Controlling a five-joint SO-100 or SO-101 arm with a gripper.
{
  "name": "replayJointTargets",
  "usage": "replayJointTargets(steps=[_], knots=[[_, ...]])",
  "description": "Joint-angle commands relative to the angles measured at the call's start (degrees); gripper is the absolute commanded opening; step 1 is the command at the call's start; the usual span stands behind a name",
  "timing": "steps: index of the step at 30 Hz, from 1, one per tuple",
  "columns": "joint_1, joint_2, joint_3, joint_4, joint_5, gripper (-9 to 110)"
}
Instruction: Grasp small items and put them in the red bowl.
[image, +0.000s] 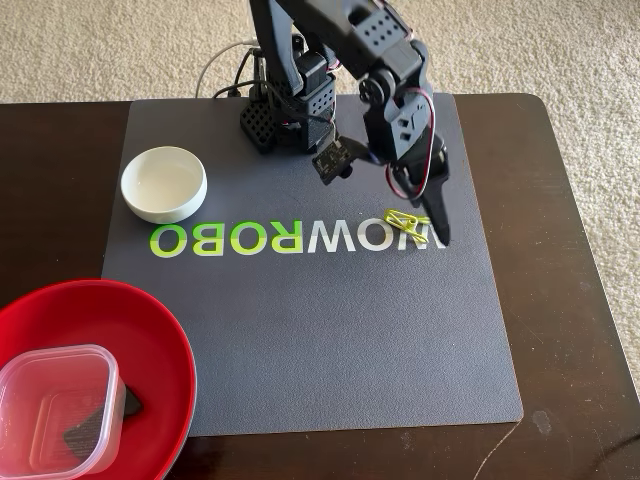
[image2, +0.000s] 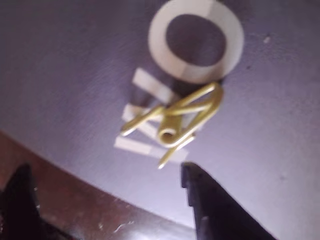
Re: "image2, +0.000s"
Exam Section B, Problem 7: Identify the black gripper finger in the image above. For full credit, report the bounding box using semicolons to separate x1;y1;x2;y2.
180;162;276;240
0;162;73;240

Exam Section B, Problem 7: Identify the yellow-green wire clip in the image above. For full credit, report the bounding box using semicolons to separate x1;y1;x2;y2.
121;81;225;169

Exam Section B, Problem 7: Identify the grey mat with WOWROBO print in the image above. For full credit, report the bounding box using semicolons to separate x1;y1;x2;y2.
0;0;320;231

